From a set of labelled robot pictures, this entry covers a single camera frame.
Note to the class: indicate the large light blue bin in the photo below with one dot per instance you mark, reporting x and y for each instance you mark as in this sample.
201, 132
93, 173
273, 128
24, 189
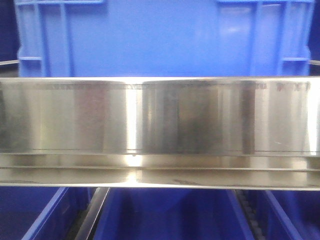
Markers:
163, 38

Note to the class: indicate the blue bin lower centre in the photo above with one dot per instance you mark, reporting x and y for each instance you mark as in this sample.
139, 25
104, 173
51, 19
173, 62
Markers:
172, 214

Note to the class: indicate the stainless steel shelf beam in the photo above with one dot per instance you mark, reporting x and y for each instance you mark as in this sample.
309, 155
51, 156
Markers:
254, 133

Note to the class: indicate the blue bin lower right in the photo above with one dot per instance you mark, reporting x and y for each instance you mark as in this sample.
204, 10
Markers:
288, 215

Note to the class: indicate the blue bin lower left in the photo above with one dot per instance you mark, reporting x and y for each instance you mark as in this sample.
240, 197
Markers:
40, 213

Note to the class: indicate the left steel divider rail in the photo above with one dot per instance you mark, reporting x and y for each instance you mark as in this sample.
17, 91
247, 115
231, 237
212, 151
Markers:
86, 222

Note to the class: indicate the right roller track rail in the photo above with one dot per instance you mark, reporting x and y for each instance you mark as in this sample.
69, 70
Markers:
250, 215

